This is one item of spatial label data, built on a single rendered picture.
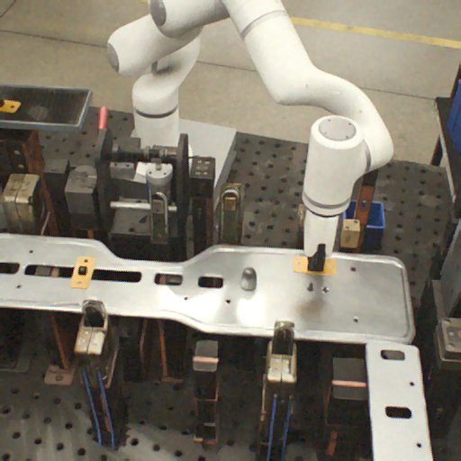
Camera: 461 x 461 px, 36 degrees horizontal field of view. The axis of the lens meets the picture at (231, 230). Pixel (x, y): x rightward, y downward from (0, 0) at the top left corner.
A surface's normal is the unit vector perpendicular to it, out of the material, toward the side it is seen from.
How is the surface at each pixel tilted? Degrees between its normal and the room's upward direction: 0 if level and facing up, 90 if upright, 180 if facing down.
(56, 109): 0
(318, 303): 0
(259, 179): 0
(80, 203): 90
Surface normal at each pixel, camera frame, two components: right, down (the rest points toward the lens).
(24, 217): -0.07, 0.72
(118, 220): 0.02, -0.69
